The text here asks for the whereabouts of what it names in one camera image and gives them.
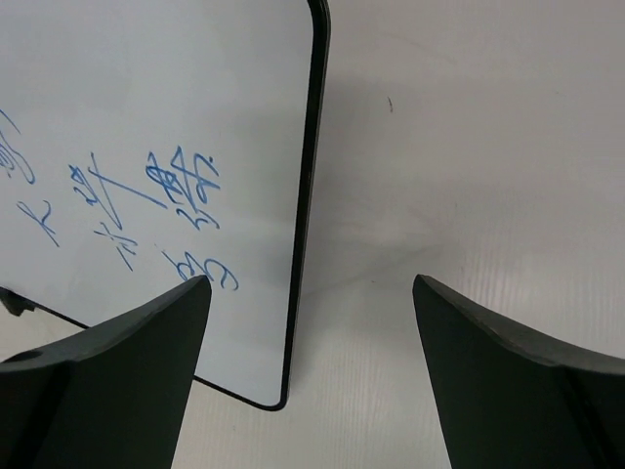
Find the black whiteboard clip foot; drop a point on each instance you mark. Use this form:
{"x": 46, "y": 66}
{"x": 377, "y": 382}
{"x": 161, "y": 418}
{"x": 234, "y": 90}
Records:
{"x": 14, "y": 303}

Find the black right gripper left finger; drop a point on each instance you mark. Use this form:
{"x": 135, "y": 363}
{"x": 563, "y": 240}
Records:
{"x": 111, "y": 396}

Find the white whiteboard with black frame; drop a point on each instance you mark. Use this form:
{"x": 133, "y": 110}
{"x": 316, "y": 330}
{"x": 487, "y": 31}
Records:
{"x": 144, "y": 143}

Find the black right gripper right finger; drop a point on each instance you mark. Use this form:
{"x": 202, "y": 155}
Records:
{"x": 510, "y": 396}

